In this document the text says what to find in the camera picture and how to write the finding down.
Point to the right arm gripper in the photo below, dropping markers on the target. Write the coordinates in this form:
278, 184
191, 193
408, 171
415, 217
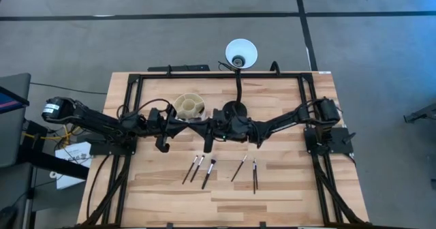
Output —
216, 130

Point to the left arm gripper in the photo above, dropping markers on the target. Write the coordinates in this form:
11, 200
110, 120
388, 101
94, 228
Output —
163, 126

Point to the black-headed makeup brush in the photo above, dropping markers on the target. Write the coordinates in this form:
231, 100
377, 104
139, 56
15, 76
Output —
208, 174

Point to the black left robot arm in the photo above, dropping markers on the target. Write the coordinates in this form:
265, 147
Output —
95, 120

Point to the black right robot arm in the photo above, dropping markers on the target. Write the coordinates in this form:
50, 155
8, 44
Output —
282, 120

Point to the cream round divided container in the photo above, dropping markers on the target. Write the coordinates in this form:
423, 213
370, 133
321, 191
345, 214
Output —
189, 104

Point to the black table clamp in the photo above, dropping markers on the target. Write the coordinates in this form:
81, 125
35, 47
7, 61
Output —
169, 69
275, 67

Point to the black power strip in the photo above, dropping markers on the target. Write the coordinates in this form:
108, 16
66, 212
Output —
180, 68

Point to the white printed paper box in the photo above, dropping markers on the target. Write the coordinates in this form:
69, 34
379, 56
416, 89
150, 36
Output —
76, 161

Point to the black stand beam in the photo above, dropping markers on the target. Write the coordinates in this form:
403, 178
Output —
58, 164

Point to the blue screen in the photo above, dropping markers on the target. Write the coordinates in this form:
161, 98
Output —
8, 103

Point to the dark metal stand leg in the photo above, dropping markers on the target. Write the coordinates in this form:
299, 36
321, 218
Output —
422, 114

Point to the black aluminium table frame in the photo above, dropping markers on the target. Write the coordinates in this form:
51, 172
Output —
221, 75

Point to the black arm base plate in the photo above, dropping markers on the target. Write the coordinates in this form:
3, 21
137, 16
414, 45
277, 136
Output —
337, 144
112, 150

